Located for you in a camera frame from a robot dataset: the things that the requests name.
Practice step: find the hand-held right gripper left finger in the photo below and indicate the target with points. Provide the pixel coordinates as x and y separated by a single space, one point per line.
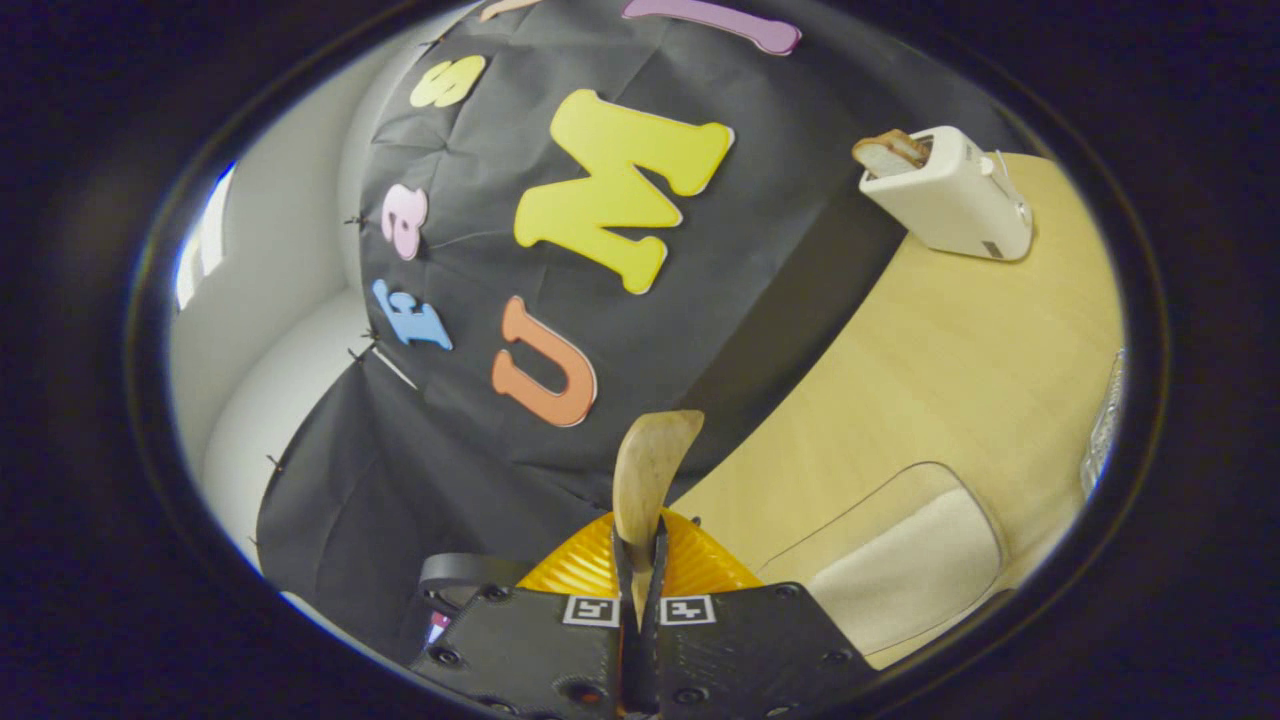
540 650

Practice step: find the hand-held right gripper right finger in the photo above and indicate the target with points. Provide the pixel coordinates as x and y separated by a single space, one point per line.
740 650

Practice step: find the white rice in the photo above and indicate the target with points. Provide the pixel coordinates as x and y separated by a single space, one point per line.
900 580

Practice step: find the wooden spoon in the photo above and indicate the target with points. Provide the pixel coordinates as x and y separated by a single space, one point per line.
650 470

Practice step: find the black backdrop cloth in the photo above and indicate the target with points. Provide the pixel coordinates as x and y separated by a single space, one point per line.
480 480

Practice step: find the clear plastic container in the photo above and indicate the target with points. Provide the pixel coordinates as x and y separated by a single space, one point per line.
900 500

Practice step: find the white toaster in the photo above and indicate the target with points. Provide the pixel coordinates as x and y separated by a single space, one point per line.
955 200

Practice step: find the toasted bread slice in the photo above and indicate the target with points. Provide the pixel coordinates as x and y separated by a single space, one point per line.
888 150

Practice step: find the ceiling light panel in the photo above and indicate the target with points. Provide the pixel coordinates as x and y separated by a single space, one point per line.
205 240

